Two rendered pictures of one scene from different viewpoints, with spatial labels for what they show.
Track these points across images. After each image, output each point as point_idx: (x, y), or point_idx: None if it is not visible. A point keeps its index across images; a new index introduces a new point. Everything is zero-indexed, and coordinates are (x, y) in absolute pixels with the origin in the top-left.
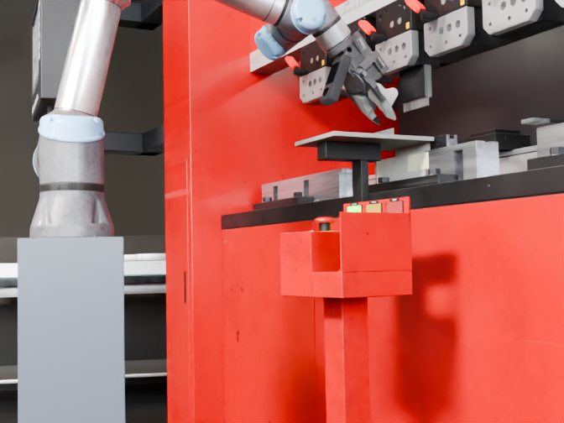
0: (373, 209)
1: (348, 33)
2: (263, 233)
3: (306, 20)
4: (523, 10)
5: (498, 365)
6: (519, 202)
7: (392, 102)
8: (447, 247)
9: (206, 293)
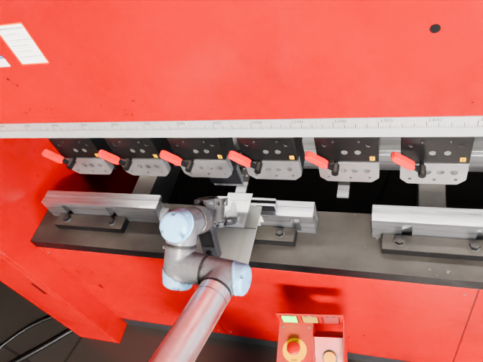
0: (310, 318)
1: (210, 215)
2: (105, 256)
3: (247, 289)
4: (366, 177)
5: (375, 317)
6: (398, 283)
7: (236, 212)
8: (330, 286)
9: (57, 281)
